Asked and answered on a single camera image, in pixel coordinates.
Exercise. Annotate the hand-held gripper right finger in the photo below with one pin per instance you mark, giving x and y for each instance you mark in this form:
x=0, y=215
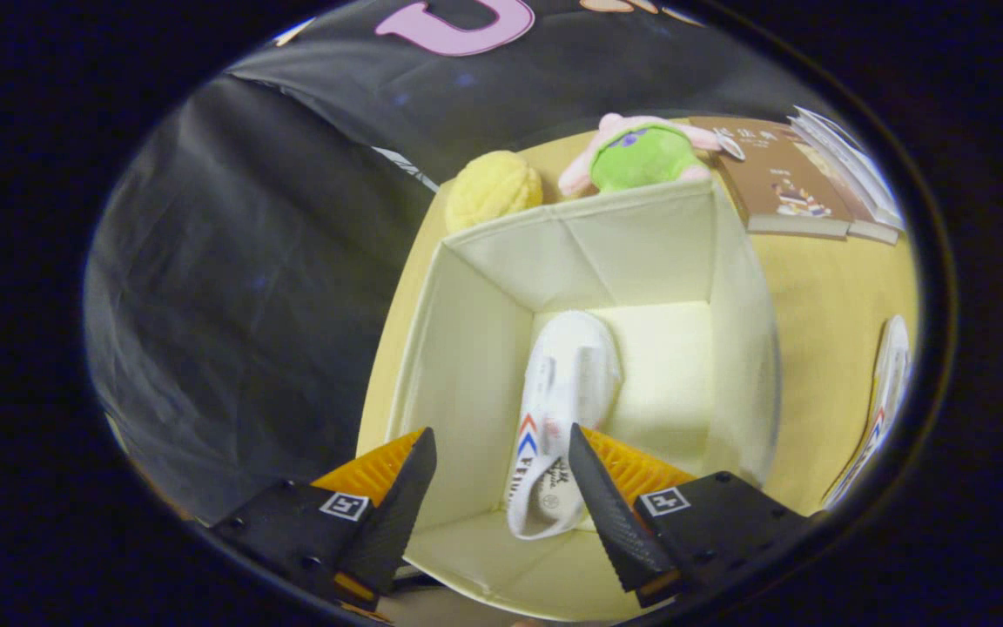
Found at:
x=610, y=522

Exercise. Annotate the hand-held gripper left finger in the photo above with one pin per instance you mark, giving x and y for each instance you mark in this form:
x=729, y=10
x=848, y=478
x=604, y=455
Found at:
x=393, y=522

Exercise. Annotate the white canvas shoe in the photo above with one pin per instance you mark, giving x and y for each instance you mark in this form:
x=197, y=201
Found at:
x=889, y=392
x=567, y=374

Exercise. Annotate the beige fabric storage box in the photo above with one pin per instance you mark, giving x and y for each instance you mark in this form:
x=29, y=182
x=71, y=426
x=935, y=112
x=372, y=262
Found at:
x=484, y=348

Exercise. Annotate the yellow plush toy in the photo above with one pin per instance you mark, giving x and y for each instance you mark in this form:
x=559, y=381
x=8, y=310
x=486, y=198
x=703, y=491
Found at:
x=493, y=187

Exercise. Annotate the green and pink plush toy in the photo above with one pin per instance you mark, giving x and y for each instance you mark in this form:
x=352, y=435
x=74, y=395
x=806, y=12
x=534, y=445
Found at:
x=641, y=157

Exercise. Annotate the brown book with cake picture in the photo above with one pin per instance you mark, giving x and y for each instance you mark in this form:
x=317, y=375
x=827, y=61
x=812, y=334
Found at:
x=780, y=183

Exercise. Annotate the brown book with pale picture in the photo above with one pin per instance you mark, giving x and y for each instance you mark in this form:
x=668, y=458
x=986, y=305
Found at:
x=867, y=222

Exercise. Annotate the white patterned book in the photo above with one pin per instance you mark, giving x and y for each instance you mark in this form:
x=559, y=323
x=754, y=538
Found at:
x=880, y=205

